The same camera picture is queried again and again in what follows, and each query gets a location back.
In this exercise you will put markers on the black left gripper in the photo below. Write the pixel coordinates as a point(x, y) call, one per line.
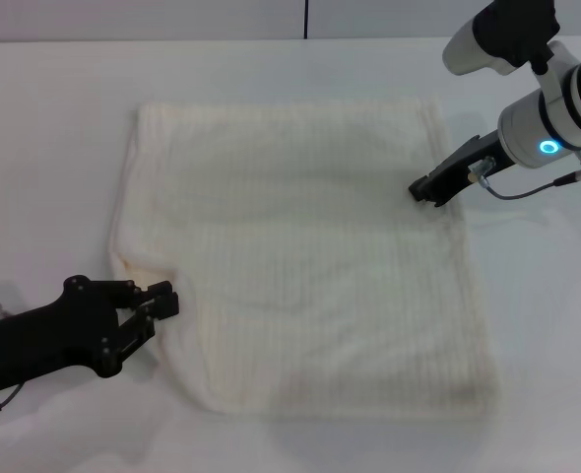
point(49, 340)

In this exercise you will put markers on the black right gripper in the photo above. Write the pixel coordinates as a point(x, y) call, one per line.
point(468, 165)

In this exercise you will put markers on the black vertical wall strip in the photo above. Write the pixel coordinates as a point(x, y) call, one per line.
point(305, 17)

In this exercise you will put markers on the cream white ribbed towel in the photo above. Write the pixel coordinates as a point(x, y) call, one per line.
point(310, 236)

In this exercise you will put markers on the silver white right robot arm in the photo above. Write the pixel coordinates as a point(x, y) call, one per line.
point(527, 123)

